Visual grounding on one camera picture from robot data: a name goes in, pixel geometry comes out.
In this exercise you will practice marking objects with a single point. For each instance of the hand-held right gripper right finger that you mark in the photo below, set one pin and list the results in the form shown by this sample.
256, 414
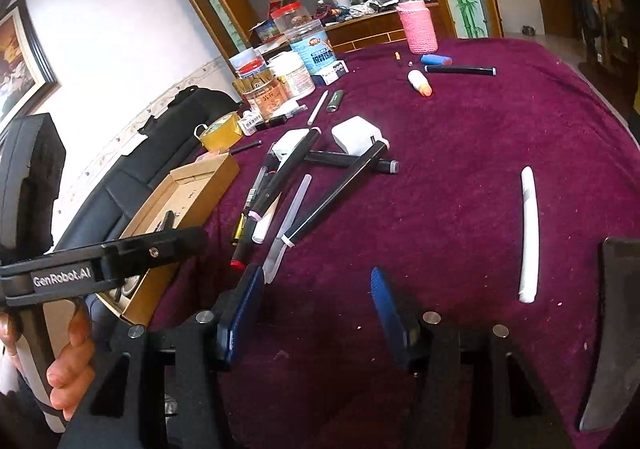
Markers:
392, 314

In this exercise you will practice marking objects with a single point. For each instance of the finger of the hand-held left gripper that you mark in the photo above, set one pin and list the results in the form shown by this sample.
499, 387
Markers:
160, 249

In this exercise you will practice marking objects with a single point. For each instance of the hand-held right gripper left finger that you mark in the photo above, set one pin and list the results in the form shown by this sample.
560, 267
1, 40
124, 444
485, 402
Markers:
244, 314

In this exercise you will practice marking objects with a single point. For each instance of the shallow cardboard box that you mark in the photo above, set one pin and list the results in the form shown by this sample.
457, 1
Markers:
200, 179

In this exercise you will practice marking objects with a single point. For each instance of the white marker teal print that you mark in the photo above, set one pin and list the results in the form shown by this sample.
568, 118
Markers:
262, 229

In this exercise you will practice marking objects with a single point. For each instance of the translucent white pen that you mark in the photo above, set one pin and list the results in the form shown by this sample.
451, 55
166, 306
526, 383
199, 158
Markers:
290, 219

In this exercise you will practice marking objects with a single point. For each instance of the black marker white caps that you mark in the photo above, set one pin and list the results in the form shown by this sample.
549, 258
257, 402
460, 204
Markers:
335, 194

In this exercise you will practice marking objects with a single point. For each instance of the black marker pink caps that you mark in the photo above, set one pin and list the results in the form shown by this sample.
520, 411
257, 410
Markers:
290, 164

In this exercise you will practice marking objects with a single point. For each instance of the black marker grey caps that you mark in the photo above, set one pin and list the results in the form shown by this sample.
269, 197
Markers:
350, 162

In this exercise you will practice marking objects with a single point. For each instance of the person's left hand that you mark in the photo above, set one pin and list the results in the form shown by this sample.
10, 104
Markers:
72, 379

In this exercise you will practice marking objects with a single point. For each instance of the black pen clear cap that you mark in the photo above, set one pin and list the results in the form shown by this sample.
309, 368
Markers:
167, 221

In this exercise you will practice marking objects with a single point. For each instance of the black leather sofa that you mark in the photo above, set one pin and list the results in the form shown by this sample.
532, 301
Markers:
115, 189

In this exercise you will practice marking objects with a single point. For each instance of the yellow and black pen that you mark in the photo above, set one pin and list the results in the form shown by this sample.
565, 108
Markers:
239, 229

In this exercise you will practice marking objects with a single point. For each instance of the black pen clear grip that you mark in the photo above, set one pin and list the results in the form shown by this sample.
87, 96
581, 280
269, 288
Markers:
257, 189

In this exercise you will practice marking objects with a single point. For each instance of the yellow tape roll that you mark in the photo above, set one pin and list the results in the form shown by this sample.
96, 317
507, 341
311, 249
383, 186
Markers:
220, 139

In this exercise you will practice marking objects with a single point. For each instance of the thin black pencil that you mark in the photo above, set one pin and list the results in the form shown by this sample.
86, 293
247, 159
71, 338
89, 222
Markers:
245, 147

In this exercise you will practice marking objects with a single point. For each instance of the purple tablecloth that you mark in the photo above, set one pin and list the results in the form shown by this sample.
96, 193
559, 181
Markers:
450, 179

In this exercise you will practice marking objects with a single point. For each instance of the white barcode box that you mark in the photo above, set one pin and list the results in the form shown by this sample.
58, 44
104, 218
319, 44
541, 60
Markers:
250, 123

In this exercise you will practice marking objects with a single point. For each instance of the white curved stick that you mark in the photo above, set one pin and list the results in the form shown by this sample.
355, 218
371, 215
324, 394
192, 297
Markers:
530, 239

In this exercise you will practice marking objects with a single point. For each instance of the black lipstick tube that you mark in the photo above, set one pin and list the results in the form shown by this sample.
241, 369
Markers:
272, 121

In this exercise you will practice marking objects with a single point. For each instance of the white charger block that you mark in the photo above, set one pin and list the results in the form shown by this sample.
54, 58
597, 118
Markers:
355, 134
290, 139

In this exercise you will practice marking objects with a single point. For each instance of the glass toothpick jar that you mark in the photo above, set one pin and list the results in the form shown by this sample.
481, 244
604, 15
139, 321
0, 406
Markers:
262, 96

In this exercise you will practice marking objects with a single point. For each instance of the white plastic cap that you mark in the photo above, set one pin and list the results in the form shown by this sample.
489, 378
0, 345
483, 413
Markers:
287, 108

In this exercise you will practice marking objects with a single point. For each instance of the small jar red lid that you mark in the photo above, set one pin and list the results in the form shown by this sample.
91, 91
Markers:
247, 61

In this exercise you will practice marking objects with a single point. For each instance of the white stylus pen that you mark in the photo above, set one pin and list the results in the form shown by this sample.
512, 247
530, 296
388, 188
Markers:
317, 108

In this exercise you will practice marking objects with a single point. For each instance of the white pill bottle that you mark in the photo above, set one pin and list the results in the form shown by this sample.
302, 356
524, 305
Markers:
295, 76

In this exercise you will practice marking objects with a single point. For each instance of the dark grey curved object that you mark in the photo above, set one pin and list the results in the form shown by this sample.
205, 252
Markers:
615, 329

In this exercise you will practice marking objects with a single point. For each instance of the white bottle orange cap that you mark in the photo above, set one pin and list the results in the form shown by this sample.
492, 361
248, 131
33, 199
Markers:
417, 81

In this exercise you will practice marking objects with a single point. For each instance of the small white blue box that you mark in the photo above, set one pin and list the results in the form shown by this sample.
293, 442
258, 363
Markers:
330, 73

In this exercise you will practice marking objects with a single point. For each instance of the blue label can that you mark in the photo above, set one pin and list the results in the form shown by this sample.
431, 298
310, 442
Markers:
315, 54

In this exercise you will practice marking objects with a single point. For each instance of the long black pen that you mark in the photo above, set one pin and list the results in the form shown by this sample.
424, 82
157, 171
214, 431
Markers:
460, 70

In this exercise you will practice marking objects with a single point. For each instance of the blue plastic pen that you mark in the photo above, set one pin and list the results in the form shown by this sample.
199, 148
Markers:
435, 60

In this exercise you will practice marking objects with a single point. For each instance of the large clear jar red lid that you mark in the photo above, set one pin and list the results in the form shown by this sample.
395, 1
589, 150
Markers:
290, 21

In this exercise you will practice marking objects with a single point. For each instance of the pink knitted bottle cover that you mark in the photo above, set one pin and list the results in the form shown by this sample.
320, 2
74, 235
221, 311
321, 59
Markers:
417, 29

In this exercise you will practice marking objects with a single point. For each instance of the framed wall picture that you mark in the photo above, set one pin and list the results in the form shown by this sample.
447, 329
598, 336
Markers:
25, 59

